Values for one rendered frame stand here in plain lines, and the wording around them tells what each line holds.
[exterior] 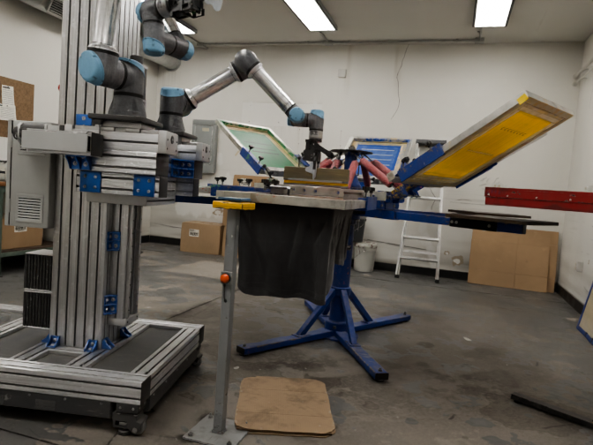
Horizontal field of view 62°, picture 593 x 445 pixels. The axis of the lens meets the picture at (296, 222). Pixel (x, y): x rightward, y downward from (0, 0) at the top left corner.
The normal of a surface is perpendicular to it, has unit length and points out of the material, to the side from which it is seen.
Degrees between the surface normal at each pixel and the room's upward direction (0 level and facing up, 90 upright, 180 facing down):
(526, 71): 90
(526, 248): 78
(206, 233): 90
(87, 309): 90
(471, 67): 90
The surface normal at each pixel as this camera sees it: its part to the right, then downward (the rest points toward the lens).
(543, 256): -0.28, -0.16
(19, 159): -0.11, 0.06
